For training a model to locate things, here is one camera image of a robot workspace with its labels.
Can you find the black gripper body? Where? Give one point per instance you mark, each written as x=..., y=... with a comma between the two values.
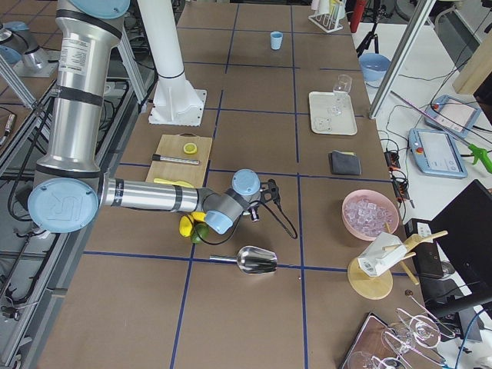
x=254, y=214

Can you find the light blue cup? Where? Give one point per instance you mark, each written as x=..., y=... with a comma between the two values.
x=276, y=39

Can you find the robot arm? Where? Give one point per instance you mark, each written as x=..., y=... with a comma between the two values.
x=69, y=187
x=18, y=44

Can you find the pink bowl with ice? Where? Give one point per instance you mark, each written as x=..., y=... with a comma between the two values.
x=367, y=213

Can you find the blue bowl with fork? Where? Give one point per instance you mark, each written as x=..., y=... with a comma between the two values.
x=374, y=66

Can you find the yellow lemon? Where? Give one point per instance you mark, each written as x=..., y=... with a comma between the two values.
x=186, y=226
x=198, y=216

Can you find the grey folded cloth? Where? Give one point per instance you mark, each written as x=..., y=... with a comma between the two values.
x=344, y=164

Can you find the green avocado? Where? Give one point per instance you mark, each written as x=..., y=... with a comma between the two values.
x=199, y=233

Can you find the half lemon slice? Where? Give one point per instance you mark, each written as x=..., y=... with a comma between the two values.
x=190, y=148

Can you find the yellow plastic knife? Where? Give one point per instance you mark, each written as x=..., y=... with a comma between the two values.
x=162, y=181

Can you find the cream bear tray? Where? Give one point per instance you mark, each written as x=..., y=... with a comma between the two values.
x=323, y=123

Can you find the wooden cutting board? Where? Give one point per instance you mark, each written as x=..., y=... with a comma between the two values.
x=172, y=146

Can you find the metal muddler black tip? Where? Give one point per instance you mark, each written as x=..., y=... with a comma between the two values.
x=175, y=160

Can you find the clear wine glass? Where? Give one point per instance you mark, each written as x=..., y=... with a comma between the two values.
x=340, y=90

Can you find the wooden paper towel stand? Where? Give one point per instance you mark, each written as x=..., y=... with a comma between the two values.
x=370, y=273

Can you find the blue teach pendant near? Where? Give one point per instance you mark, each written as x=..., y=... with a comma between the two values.
x=436, y=154

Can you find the blue teach pendant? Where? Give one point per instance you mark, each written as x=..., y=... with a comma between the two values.
x=453, y=114
x=436, y=154

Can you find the blue teach pendant far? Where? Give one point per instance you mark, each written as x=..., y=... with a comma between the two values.
x=453, y=114

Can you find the black monitor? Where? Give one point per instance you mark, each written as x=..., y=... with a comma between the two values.
x=467, y=221

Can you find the red cylinder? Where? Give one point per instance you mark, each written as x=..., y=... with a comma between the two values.
x=357, y=14

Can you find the wine glasses on rack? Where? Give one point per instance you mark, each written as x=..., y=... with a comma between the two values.
x=411, y=340

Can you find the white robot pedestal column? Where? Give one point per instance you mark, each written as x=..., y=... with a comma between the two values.
x=176, y=101

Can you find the white wire cup rack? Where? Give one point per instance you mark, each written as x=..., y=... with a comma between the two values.
x=328, y=14

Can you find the aluminium frame post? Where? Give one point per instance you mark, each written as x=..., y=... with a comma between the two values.
x=409, y=37

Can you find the black camera tripod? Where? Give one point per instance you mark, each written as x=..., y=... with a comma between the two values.
x=371, y=36

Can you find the metal rod green handle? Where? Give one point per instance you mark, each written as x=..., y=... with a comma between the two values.
x=479, y=154

